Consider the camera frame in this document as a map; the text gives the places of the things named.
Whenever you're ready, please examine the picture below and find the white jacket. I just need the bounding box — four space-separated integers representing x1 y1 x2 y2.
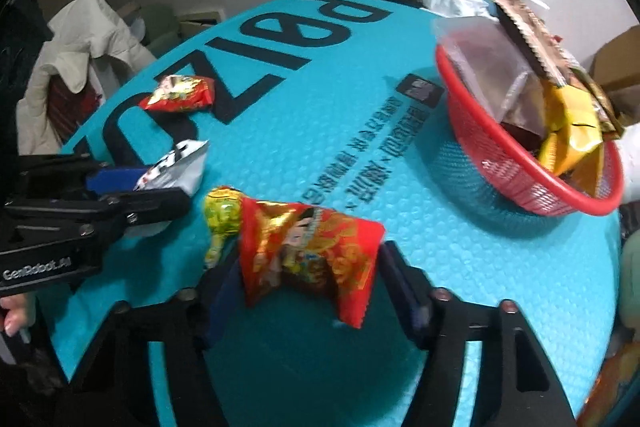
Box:
15 0 158 155

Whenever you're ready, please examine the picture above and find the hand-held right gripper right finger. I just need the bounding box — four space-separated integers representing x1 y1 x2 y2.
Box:
377 241 577 427

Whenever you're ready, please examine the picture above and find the red spicy snack packet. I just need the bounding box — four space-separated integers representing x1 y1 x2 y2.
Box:
139 76 215 112

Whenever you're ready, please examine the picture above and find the white silver snack packet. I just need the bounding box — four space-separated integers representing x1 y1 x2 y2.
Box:
134 139 210 198

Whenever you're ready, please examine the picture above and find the brown orange snack packet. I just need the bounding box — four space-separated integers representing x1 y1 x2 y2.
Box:
482 0 626 140

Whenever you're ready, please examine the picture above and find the green padded chair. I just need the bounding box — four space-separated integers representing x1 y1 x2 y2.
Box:
127 4 181 58

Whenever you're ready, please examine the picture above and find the clear bag of brown snacks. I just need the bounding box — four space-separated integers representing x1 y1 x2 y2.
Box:
432 14 531 128

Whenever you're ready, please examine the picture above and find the red patterned cloth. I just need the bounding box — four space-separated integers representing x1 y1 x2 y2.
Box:
47 77 106 142

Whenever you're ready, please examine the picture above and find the red plastic basket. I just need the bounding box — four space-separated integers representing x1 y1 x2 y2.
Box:
434 42 626 218

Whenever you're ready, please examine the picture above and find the red gold snack packet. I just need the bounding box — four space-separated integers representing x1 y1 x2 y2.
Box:
235 197 386 330

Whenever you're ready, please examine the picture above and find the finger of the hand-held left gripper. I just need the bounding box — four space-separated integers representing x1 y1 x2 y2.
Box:
17 153 148 195
95 187 192 237

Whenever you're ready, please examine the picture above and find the person's left hand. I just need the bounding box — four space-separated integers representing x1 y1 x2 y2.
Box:
0 294 36 339

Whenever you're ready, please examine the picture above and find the teal printed mat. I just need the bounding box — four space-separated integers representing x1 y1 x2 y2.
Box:
50 0 623 427

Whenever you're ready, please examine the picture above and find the open cardboard box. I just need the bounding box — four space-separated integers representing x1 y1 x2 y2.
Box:
587 24 640 95

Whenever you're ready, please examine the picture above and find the green yellow snack packet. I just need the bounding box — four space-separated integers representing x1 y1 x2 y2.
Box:
202 186 246 270

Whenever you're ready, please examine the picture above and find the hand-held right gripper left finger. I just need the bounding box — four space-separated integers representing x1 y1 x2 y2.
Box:
52 257 251 427

